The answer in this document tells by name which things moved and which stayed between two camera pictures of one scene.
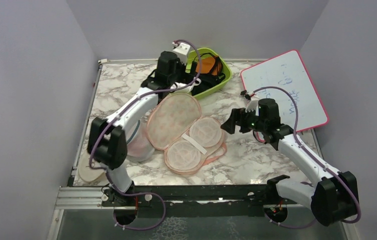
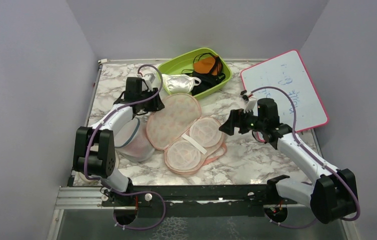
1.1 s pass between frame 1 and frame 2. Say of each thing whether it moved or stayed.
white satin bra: stayed
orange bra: stayed
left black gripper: moved
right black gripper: stayed
